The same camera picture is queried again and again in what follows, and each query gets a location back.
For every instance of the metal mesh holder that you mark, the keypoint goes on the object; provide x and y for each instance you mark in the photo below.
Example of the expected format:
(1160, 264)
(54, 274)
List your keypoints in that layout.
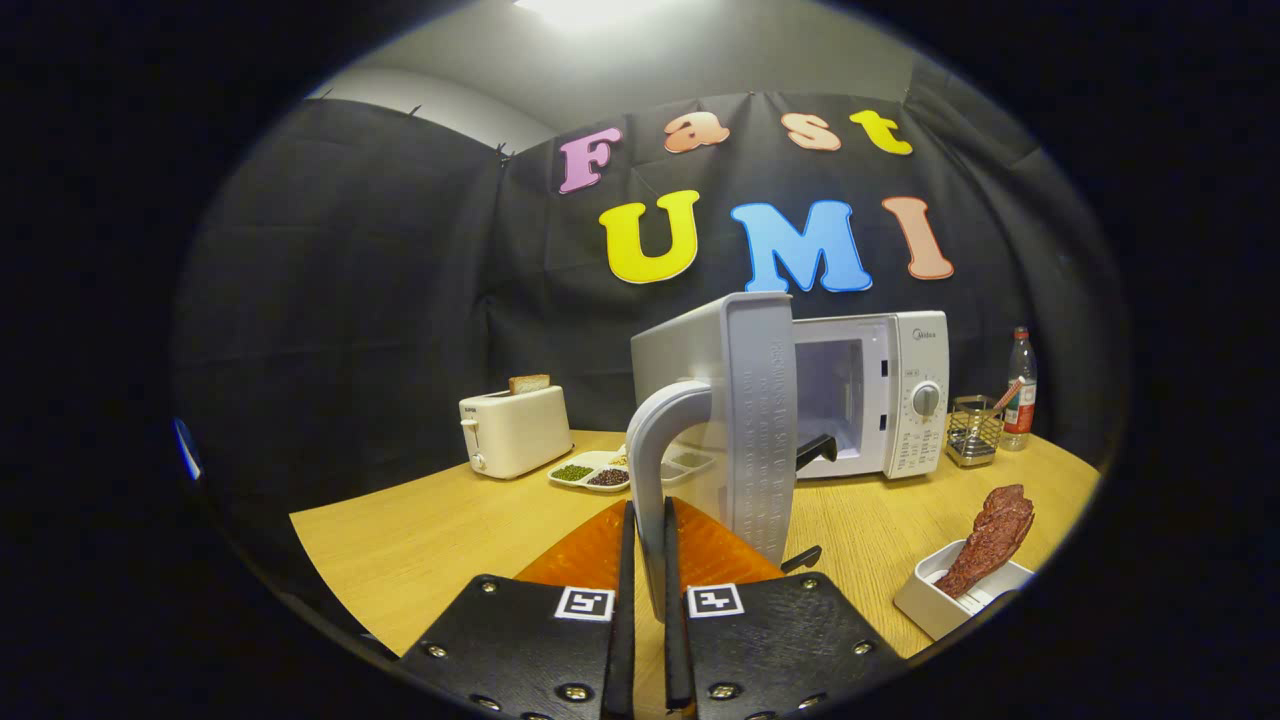
(972, 440)

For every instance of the pink striped straw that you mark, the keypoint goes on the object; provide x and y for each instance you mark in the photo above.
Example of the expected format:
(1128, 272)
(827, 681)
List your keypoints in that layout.
(1008, 394)

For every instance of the white bread toaster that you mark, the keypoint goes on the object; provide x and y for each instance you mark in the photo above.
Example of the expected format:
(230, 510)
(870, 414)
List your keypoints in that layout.
(520, 435)

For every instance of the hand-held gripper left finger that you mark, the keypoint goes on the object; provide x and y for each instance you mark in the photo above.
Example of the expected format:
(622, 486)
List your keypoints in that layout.
(625, 620)

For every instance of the white divided dish with beans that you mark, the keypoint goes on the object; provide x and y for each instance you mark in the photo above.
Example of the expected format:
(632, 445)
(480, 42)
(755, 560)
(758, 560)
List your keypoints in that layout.
(590, 472)

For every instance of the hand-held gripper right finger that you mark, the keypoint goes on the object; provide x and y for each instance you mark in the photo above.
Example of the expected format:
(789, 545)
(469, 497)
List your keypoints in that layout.
(677, 650)

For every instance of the toast slice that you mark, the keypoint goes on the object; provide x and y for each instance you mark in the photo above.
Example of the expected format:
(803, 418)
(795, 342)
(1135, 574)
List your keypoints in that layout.
(528, 384)

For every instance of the white toaster oven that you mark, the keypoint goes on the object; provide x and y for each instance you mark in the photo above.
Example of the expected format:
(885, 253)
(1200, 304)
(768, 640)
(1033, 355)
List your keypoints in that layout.
(760, 420)

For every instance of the clear plastic bottle red label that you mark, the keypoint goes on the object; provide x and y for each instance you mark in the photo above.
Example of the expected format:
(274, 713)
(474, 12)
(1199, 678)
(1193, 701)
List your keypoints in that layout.
(1020, 400)

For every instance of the small white rectangular tray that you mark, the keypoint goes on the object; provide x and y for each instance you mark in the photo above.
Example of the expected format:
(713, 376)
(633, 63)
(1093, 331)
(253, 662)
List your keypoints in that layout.
(930, 605)

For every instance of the brown meat piece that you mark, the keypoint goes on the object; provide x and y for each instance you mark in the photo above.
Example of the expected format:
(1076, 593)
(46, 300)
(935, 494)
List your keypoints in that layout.
(990, 540)

